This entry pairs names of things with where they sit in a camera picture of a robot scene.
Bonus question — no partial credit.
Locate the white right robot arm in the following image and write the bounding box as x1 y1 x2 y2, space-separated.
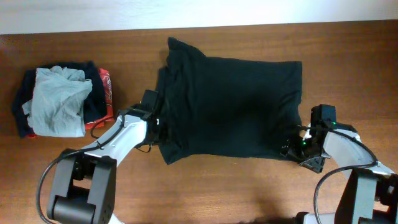
286 121 397 223

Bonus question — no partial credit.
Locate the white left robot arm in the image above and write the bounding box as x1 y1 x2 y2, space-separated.
36 104 159 224

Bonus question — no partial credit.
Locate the grey folded t-shirt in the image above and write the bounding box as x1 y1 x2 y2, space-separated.
22 65 93 138

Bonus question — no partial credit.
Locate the dark green t-shirt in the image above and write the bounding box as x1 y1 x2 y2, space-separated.
157 37 302 164

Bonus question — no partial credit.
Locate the red printed folded garment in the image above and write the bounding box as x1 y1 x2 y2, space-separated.
25 68 113 138

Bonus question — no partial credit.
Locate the navy folded garment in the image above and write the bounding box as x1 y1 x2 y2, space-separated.
11 61 108 138

